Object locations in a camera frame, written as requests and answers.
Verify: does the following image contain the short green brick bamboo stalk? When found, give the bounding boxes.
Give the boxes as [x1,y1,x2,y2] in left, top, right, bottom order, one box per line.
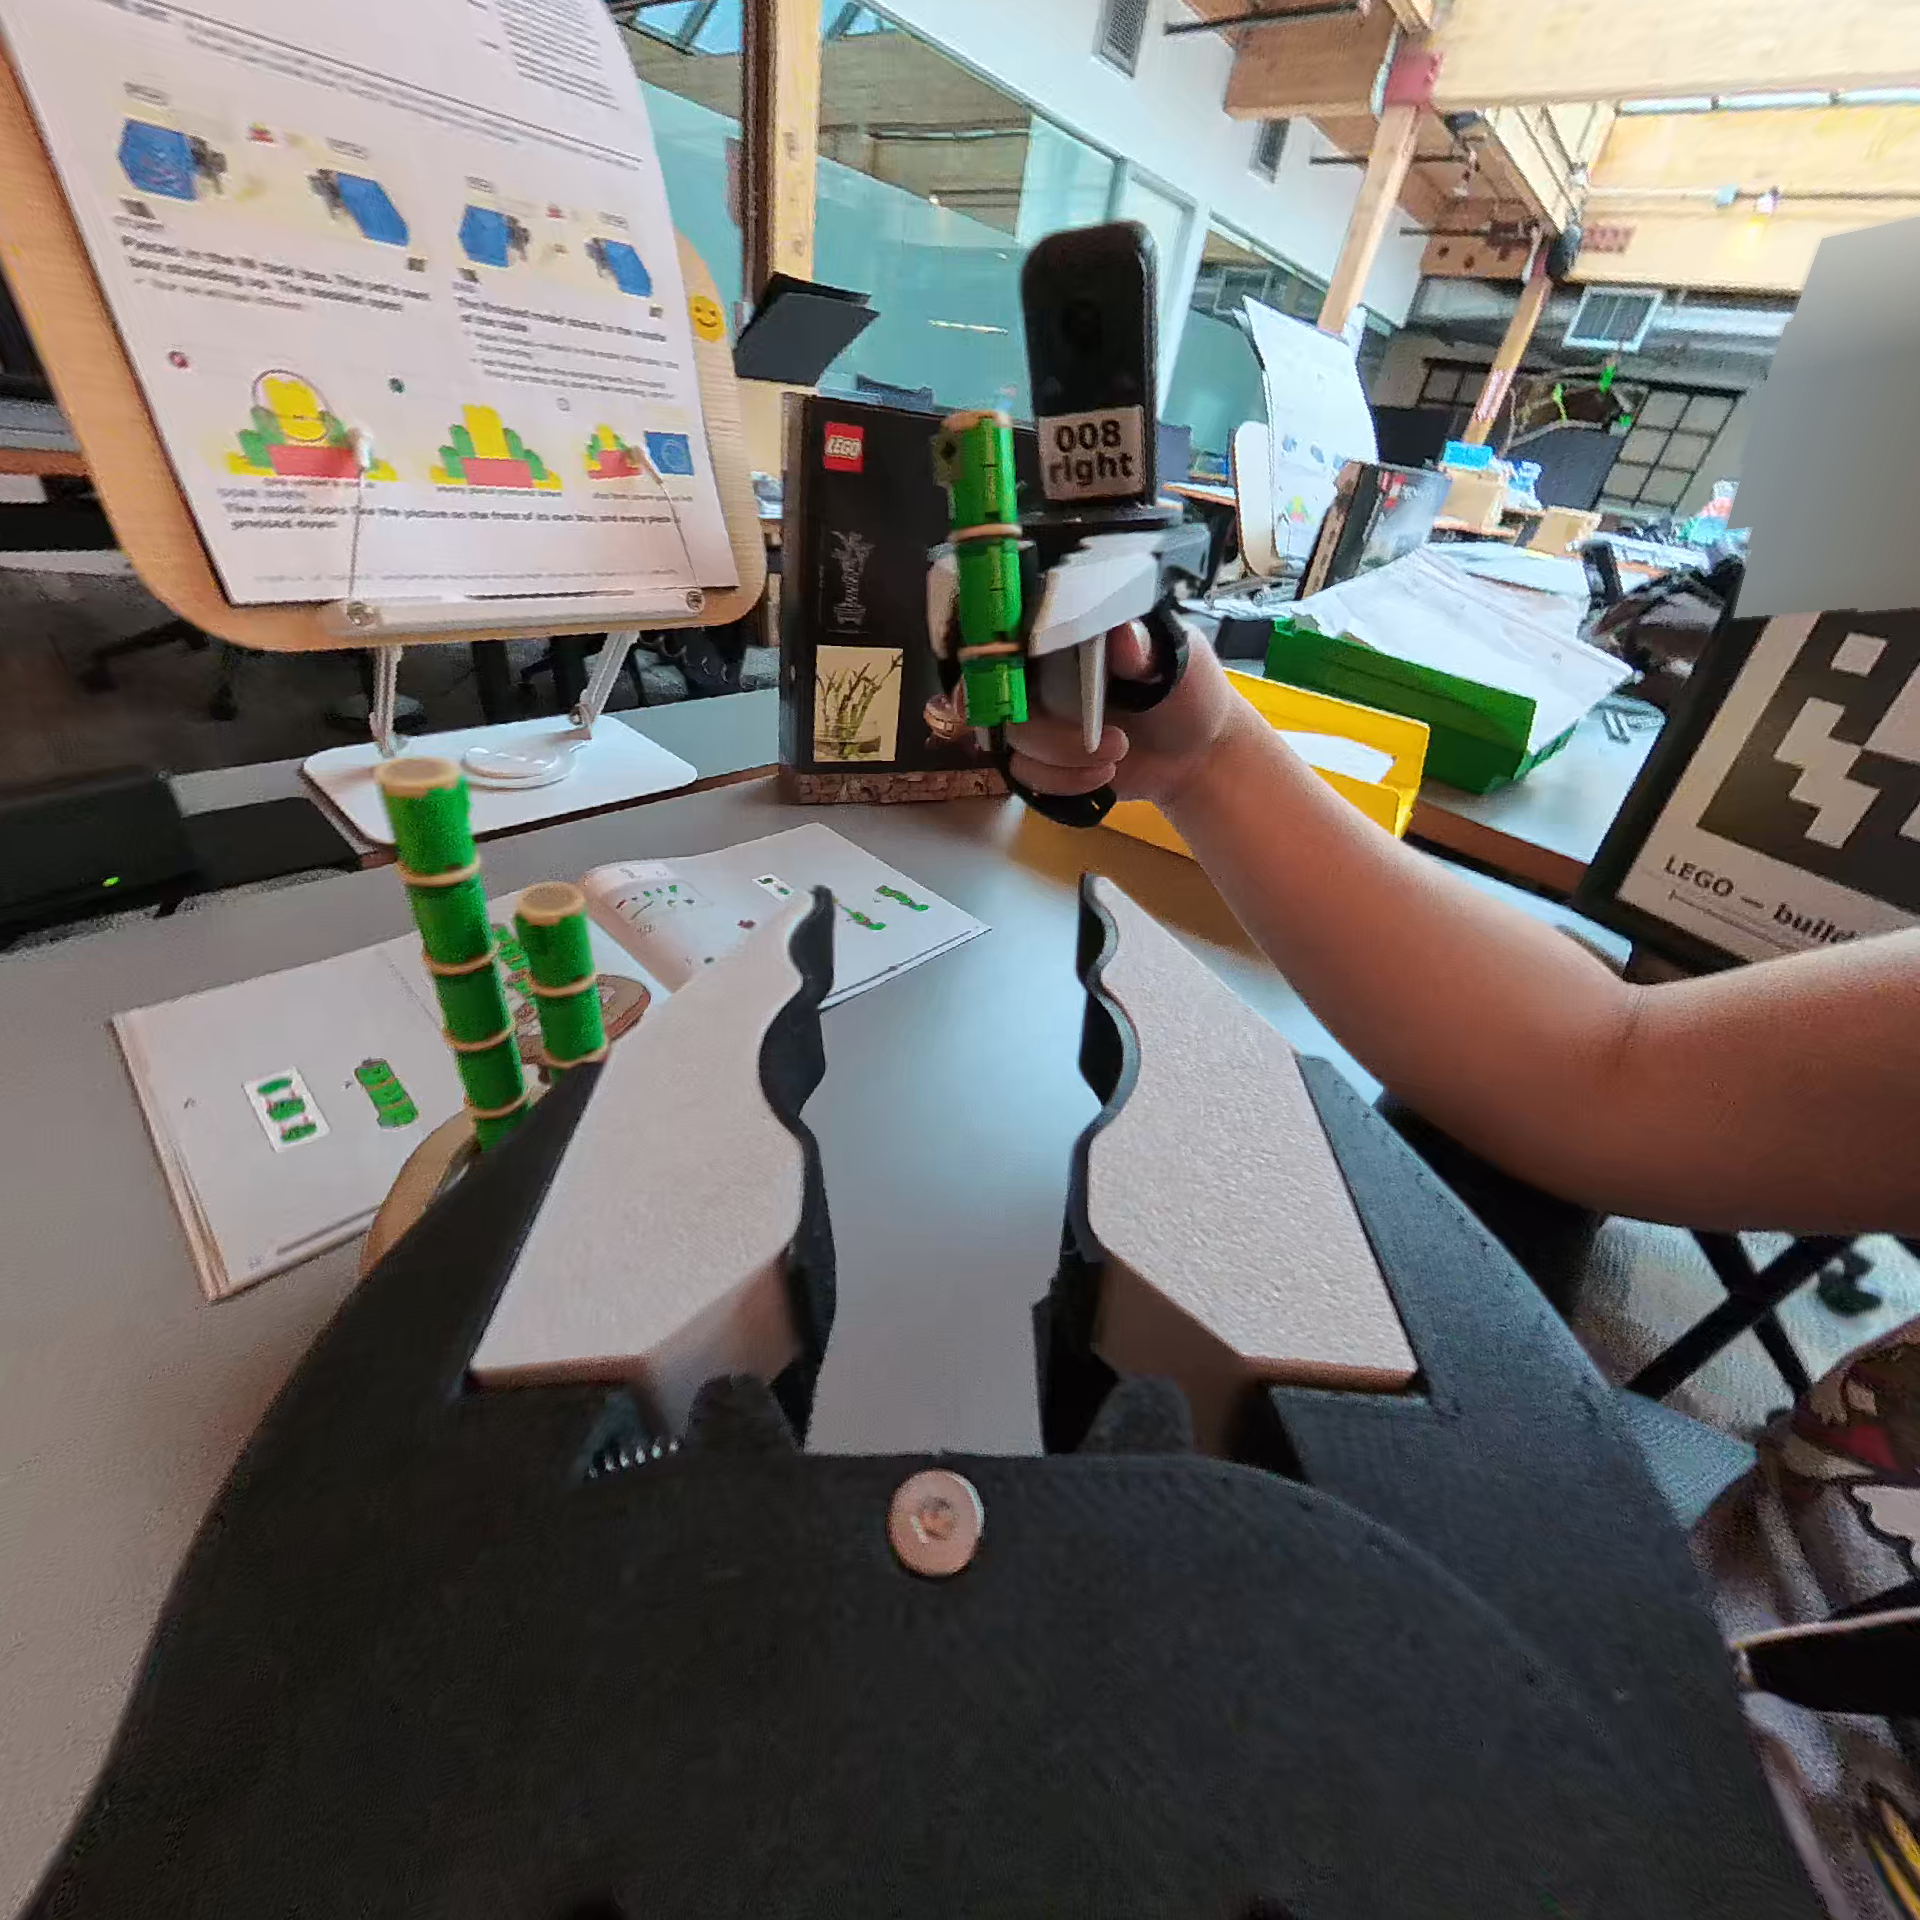
[511,883,610,1081]

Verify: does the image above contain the black toy set box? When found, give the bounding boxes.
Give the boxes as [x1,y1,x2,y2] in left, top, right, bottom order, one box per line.
[778,391,1041,806]
[1297,461,1452,601]

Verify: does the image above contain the black angled panel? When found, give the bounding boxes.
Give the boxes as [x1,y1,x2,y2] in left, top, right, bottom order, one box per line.
[737,274,880,389]

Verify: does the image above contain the instruction sheet on stand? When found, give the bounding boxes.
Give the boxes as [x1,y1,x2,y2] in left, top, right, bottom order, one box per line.
[0,46,771,654]

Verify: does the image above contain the person's patterned clothing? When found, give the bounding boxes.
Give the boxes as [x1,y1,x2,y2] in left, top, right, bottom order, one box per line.
[1697,1318,1920,1920]

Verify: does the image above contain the person's right forearm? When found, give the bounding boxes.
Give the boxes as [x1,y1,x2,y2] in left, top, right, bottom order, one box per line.
[1161,675,1920,1242]

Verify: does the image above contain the green plastic bin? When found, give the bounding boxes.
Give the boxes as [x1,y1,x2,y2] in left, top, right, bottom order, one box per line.
[1265,618,1631,798]

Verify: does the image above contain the person's right hand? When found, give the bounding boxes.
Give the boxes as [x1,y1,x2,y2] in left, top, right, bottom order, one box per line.
[1009,615,1250,815]

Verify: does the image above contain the grey desk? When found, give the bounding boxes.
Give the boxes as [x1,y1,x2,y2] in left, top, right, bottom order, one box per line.
[0,687,1638,1920]

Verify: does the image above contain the white paper sheets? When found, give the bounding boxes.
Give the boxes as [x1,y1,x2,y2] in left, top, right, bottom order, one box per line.
[1290,547,1638,735]

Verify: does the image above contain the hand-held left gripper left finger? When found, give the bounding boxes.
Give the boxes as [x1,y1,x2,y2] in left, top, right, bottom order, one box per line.
[470,885,840,1396]

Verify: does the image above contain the printed instruction sheet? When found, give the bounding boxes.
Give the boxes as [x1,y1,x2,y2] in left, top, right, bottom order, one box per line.
[0,0,742,605]

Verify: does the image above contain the white instruction booklet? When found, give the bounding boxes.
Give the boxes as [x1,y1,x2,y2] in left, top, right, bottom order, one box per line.
[113,822,993,1306]

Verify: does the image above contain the tall green brick bamboo stalk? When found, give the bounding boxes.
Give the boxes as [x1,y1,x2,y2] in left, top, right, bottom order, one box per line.
[375,756,538,1153]

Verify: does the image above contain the black device with green light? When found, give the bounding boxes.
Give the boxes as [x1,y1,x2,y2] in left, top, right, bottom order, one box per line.
[0,766,204,951]

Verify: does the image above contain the white book stand base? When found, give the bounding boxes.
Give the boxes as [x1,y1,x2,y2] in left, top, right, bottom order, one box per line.
[299,631,699,850]

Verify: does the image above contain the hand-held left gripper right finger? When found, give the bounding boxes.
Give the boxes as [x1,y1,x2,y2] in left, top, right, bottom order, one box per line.
[1050,873,1423,1396]

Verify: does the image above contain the yellow plastic bin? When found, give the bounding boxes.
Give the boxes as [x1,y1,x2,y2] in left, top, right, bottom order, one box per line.
[1103,667,1433,859]

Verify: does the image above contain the white background instruction sheet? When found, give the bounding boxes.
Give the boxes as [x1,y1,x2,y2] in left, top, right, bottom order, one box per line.
[1247,297,1378,527]

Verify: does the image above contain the black and white marker sign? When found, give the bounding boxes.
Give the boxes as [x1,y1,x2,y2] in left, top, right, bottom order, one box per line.
[1575,607,1920,977]

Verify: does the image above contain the round tan model base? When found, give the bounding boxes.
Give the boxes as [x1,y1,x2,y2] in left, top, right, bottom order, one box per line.
[360,972,657,1277]

